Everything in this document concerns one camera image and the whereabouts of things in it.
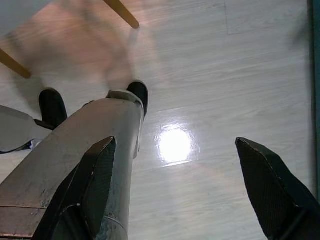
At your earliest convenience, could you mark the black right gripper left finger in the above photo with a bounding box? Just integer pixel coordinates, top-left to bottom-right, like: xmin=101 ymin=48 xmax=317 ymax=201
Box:
xmin=32 ymin=136 xmax=118 ymax=240

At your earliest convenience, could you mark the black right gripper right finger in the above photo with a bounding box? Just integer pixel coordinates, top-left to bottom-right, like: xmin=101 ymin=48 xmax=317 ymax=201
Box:
xmin=235 ymin=136 xmax=320 ymax=240

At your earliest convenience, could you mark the silver robot right leg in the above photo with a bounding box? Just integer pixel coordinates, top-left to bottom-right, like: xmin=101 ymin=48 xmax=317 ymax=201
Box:
xmin=0 ymin=79 xmax=150 ymax=240

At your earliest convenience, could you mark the teal bed base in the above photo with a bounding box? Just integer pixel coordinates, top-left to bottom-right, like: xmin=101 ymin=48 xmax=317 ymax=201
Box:
xmin=307 ymin=0 xmax=320 ymax=191

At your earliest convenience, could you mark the wooden chair leg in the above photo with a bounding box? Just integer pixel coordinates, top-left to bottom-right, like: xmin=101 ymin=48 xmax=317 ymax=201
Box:
xmin=103 ymin=0 xmax=140 ymax=30
xmin=0 ymin=48 xmax=31 ymax=79

